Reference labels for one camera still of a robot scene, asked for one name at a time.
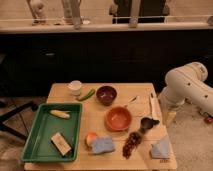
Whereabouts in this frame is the white cup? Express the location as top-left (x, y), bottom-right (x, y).
top-left (68, 80), bottom-right (82, 96)

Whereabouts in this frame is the dark maroon bowl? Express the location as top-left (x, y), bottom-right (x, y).
top-left (96, 86), bottom-right (117, 106)

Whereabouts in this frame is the wooden block sponge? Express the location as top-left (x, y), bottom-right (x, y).
top-left (51, 132), bottom-right (72, 156)

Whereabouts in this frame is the green pepper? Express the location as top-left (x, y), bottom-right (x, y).
top-left (76, 89), bottom-right (95, 101)

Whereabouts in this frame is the small spoon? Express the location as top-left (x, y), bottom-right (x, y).
top-left (124, 96), bottom-right (139, 108)

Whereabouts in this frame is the metal measuring cup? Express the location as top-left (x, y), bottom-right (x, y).
top-left (140, 117), bottom-right (160, 134)

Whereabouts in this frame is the orange bowl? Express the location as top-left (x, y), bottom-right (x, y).
top-left (105, 106), bottom-right (132, 132)

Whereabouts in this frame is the blue cloth right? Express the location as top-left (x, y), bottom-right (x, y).
top-left (150, 136), bottom-right (170, 159)

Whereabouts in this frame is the green plastic tray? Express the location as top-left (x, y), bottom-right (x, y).
top-left (21, 103), bottom-right (82, 163)

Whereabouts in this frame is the orange peach fruit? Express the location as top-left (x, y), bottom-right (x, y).
top-left (85, 132), bottom-right (98, 147)

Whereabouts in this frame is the dark grape bunch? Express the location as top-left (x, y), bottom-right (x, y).
top-left (122, 132), bottom-right (142, 159)

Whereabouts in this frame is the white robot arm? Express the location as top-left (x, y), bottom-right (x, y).
top-left (158, 62), bottom-right (213, 125)

